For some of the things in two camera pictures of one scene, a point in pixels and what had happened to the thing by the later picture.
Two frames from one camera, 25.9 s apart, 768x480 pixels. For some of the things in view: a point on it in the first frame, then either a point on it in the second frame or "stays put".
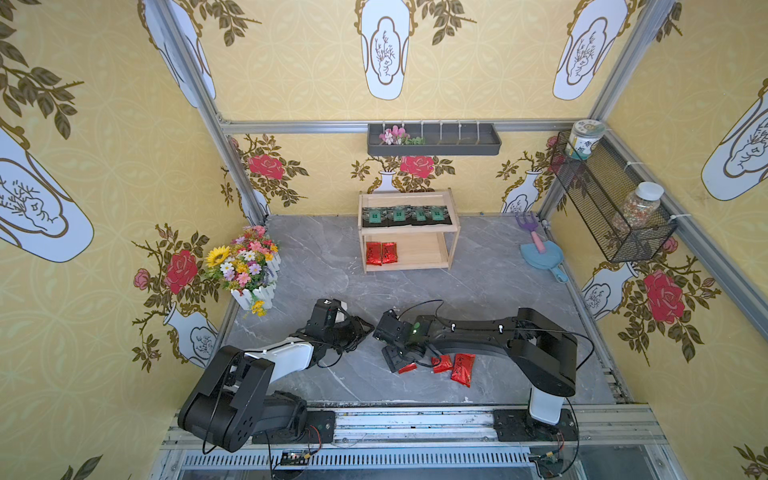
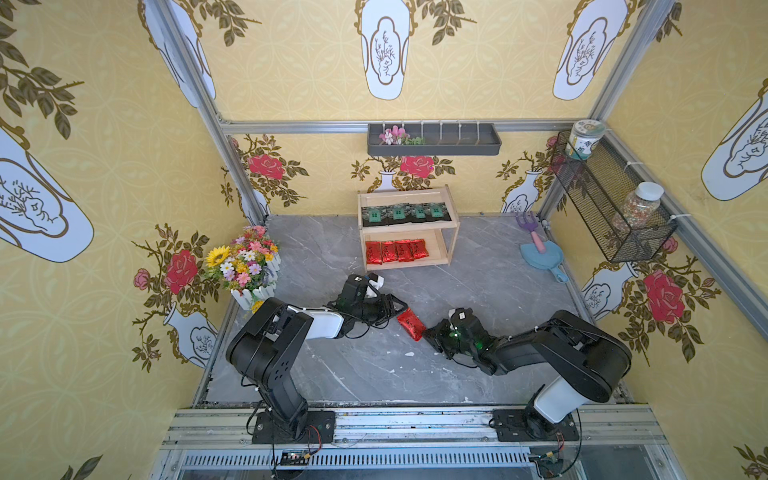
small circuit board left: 295,457 stays put
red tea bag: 407,368 → 404,251
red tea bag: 389,252 stays put
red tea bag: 374,253 stays put
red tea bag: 444,363 → 419,248
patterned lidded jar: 584,134 stays put
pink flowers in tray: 398,136 stays put
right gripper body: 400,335 → 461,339
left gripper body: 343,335 → 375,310
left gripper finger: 368,328 → 390,309
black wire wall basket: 627,217 stays put
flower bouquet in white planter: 248,269 stays put
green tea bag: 399,213 stays put
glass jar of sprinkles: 638,207 stays put
